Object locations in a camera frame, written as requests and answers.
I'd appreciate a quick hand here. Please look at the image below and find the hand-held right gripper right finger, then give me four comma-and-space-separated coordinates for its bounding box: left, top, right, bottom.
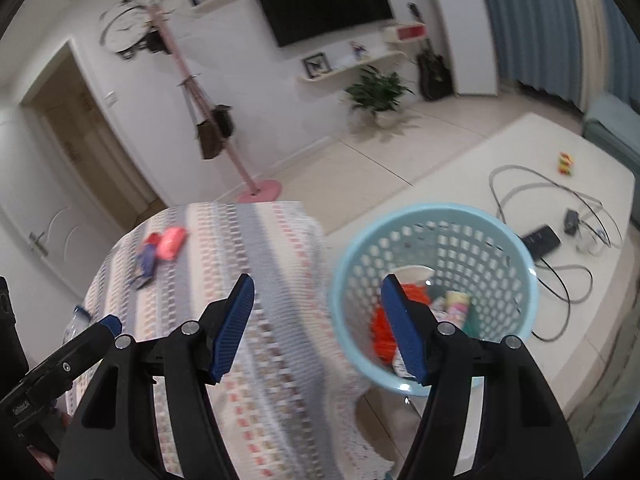
381, 273, 585, 480

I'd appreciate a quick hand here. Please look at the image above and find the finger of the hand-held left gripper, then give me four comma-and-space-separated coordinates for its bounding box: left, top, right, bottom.
27, 314, 123, 386

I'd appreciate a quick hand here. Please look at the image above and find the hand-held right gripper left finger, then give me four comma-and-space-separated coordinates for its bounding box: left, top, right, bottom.
54, 272, 257, 480

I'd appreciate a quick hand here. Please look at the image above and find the clear plastic bottle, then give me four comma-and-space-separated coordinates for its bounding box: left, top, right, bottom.
67, 305, 93, 336

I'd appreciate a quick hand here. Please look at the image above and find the orange plastic bag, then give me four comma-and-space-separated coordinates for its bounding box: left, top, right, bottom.
371, 282, 431, 366

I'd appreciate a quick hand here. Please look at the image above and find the paper bowl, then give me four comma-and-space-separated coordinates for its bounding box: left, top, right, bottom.
395, 266, 435, 286

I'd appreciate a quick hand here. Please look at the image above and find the light blue plastic basket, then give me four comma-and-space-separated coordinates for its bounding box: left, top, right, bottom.
330, 202, 540, 397

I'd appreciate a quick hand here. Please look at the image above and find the blue and red wrapper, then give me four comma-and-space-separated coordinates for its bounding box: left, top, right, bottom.
132, 232, 162, 288

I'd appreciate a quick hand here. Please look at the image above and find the striped woven tablecloth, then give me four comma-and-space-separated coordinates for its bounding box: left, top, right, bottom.
65, 201, 396, 480

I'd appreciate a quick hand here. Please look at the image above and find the pink soft packet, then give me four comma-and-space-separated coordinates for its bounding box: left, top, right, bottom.
155, 227, 188, 261

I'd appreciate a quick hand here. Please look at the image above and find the white door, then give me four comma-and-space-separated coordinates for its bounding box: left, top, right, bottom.
0, 107, 126, 321

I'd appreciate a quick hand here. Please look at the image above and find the black power bank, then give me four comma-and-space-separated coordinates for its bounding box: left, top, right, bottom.
520, 225, 562, 256

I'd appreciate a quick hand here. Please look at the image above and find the brown inner door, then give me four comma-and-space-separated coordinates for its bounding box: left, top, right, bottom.
40, 80, 151, 216

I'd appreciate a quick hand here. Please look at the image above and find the brown hanging bag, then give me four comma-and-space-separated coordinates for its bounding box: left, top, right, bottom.
196, 119, 223, 161

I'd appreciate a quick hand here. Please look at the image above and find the black hanging bag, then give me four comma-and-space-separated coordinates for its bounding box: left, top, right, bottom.
212, 104, 236, 137

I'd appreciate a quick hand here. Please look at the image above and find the pink coat rack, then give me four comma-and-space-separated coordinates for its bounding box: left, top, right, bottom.
142, 0, 283, 204

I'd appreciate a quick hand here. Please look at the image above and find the potted green plant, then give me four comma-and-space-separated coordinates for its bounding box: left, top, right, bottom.
344, 65, 416, 128

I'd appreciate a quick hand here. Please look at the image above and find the black acoustic guitar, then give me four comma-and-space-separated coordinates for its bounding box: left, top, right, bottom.
407, 2, 453, 101

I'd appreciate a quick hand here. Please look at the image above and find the grey blue sofa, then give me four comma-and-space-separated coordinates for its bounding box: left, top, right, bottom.
545, 92, 640, 466

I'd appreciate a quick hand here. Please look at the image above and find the red white drawer shelf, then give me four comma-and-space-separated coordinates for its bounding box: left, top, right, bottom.
382, 22, 428, 43

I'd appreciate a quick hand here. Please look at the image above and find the white standing air conditioner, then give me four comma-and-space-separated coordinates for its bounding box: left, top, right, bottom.
425, 0, 501, 97

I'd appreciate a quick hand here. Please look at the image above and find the blue beige curtain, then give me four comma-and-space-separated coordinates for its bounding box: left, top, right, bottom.
472, 0, 640, 116

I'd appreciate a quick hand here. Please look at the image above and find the black cable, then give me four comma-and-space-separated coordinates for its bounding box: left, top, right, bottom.
489, 164, 623, 343

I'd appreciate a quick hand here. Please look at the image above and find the long white wall shelf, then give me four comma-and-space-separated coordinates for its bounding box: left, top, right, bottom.
295, 50, 406, 85

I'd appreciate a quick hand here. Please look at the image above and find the butterfly picture frame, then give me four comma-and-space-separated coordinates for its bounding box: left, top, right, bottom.
301, 52, 332, 78

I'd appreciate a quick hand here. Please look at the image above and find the panda wall clock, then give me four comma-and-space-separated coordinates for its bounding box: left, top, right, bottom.
100, 0, 166, 61

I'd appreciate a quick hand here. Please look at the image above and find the wall-mounted black television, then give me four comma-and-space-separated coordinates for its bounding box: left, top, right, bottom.
248, 0, 396, 50

